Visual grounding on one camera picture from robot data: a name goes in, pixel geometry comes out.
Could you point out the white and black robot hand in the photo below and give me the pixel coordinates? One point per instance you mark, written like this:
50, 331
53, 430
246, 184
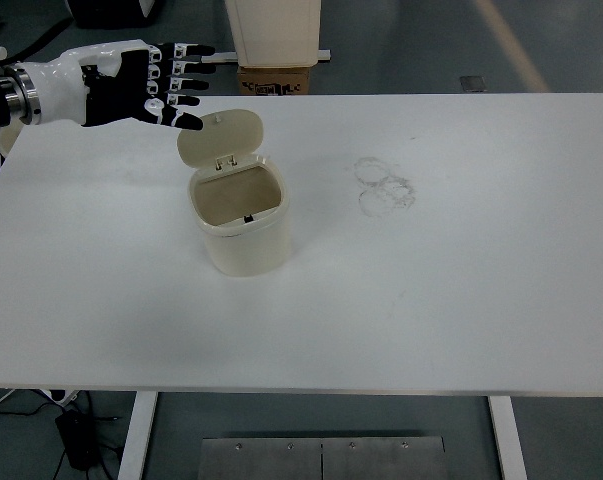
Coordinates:
116, 85

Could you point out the small cream trash bin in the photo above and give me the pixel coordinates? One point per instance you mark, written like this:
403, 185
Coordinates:
246, 245

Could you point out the tall cream bin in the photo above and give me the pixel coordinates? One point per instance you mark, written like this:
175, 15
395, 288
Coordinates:
276, 30

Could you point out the brown cardboard box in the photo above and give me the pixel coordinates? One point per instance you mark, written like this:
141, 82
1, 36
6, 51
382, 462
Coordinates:
273, 80

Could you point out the white table foot bar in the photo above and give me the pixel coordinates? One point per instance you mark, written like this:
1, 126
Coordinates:
323, 54

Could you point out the white power strip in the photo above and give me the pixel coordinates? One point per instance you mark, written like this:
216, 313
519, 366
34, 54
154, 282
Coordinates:
63, 396

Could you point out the white table leg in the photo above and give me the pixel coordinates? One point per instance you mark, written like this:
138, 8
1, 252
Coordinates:
137, 435
508, 440

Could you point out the black power adapter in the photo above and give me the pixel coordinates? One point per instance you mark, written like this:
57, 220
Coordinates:
78, 440

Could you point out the grey floor outlet plate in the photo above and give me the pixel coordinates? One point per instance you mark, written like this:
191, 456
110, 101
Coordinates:
473, 83

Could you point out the grey metal plate with screws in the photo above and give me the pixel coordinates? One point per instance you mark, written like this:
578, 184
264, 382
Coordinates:
281, 460

